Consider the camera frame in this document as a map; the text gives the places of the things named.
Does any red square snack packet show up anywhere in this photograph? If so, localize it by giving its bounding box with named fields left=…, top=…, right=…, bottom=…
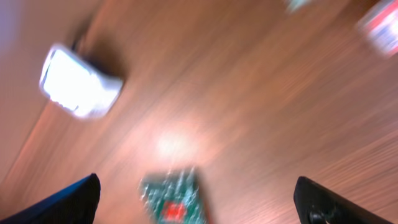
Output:
left=358, top=0, right=397, bottom=57

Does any white barcode scanner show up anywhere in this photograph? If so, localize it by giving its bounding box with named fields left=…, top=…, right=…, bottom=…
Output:
left=39, top=43, right=124, bottom=119

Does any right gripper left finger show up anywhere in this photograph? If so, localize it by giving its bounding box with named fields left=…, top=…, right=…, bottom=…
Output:
left=1, top=173, right=101, bottom=224

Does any light green tissue packet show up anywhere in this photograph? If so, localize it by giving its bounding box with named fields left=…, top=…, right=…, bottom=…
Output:
left=284, top=0, right=312, bottom=12

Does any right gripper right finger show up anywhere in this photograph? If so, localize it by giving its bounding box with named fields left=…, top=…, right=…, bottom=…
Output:
left=294, top=176, right=391, bottom=224

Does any green 3M gloves package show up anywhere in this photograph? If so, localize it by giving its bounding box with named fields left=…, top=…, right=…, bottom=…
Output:
left=140, top=167, right=211, bottom=224

